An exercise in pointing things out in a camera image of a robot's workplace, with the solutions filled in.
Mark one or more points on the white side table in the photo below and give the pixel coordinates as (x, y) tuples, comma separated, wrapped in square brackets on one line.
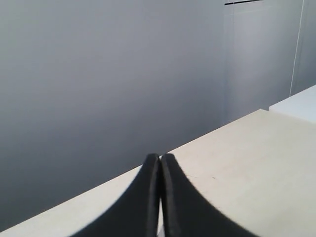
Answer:
[(301, 105)]

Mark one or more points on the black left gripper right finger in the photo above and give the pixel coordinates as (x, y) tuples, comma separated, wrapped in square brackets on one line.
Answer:
[(186, 213)]

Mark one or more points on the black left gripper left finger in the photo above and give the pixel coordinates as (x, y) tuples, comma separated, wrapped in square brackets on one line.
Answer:
[(136, 211)]

